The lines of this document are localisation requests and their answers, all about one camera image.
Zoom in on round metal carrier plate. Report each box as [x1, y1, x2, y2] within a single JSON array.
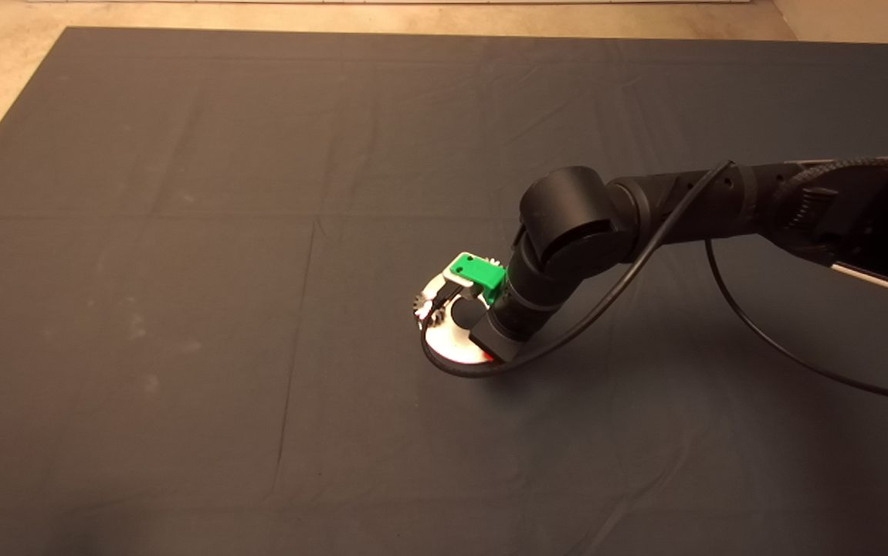
[[419, 266, 510, 365]]

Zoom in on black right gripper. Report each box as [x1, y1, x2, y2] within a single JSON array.
[[469, 320, 537, 362]]

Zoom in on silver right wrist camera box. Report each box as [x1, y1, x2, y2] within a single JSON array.
[[439, 253, 483, 290]]

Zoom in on dark grey table cloth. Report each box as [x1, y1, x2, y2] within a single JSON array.
[[0, 27, 888, 556]]

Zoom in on green right camera mount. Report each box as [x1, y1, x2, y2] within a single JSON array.
[[448, 255, 507, 306]]

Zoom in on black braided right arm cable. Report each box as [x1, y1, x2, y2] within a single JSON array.
[[772, 157, 888, 209]]

